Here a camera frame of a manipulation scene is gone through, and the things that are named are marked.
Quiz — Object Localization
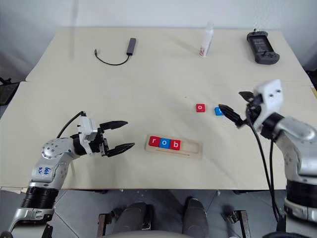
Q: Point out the black handheld controller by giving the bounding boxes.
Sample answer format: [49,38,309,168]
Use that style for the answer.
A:
[246,29,281,65]

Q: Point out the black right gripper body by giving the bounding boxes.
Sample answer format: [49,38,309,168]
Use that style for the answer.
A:
[244,95,263,125]

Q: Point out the black bag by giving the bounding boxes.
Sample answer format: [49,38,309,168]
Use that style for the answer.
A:
[0,77,20,107]

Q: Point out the short black right arm cable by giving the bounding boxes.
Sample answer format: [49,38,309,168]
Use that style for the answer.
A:
[269,138,282,223]

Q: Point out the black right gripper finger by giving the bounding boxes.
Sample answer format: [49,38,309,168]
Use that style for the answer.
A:
[238,91,255,103]
[218,104,247,128]

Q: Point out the white plastic bottle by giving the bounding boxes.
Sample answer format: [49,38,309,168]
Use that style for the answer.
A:
[198,21,215,59]

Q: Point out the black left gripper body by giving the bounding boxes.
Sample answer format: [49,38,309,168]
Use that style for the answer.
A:
[87,126,111,158]

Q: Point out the grey USB hub with cable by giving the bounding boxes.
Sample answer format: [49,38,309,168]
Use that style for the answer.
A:
[94,37,138,66]

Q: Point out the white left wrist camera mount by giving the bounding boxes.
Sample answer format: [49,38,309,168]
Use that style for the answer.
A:
[77,116,100,155]

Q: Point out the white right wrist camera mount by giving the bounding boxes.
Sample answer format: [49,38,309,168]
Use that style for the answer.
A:
[252,79,284,130]

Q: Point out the brown metal stand leg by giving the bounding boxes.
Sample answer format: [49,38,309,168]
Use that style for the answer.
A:
[232,209,249,238]
[98,212,112,238]

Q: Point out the long black right arm cable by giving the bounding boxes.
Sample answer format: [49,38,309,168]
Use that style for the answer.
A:
[246,109,282,224]

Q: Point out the wooden letter tray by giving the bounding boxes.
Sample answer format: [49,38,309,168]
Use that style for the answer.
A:
[144,134,204,161]

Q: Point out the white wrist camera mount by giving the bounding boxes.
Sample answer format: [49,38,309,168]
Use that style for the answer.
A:
[77,116,100,155]
[252,79,284,130]

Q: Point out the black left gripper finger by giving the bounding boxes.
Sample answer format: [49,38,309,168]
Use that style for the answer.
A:
[105,142,136,158]
[100,120,129,132]

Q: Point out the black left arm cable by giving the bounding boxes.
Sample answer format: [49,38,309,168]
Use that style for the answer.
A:
[56,111,87,139]

